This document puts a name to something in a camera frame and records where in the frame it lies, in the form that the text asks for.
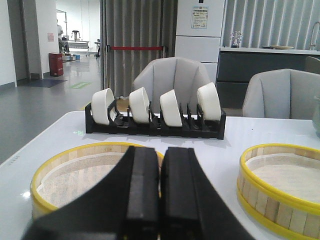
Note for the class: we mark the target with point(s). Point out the red bin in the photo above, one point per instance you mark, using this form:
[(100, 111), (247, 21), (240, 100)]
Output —
[(56, 64)]

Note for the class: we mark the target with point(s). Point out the red barrier belt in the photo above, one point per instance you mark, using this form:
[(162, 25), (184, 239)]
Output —
[(132, 48)]

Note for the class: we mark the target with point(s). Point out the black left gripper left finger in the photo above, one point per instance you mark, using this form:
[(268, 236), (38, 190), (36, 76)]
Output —
[(122, 206)]

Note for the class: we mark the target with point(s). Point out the white bowl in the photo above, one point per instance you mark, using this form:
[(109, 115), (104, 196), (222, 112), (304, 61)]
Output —
[(170, 109), (209, 102), (139, 104), (99, 106)]

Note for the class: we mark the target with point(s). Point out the left grey chair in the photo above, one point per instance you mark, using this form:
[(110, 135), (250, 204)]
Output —
[(182, 75)]

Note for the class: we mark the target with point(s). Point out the plate on counter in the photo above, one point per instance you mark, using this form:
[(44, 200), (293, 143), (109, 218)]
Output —
[(281, 47)]

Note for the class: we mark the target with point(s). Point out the grey chair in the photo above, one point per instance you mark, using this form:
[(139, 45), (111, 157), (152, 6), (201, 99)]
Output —
[(182, 75), (282, 94)]

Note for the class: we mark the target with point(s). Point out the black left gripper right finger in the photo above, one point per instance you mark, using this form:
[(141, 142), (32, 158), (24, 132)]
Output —
[(190, 207)]

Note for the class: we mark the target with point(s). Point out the bamboo steamer tray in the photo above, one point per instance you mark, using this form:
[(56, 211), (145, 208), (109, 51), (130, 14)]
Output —
[(69, 174), (279, 185)]

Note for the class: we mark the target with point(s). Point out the white refrigerator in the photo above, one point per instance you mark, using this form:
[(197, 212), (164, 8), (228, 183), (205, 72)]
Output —
[(199, 31)]

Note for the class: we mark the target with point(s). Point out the right grey chair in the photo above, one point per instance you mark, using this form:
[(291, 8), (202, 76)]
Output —
[(282, 94)]

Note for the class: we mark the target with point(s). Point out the person in background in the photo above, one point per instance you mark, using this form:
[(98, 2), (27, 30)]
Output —
[(59, 34)]

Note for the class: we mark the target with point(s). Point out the black dish rack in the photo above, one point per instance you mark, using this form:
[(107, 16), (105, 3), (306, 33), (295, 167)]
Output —
[(191, 127)]

